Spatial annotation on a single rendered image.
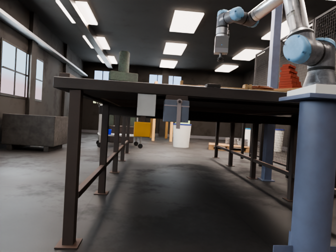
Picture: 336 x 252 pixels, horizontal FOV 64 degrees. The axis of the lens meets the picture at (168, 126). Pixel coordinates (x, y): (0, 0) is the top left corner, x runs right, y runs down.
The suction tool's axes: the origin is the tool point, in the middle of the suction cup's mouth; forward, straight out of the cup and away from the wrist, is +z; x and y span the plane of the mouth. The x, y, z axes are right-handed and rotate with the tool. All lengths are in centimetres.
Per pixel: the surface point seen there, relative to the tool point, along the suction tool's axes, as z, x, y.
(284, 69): -13, -79, -65
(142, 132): 47, 34, 42
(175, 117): 39, 31, 25
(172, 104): 31, 31, 27
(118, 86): 24, 34, 56
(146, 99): 30, 31, 41
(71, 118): 42, 37, 80
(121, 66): -108, -595, 230
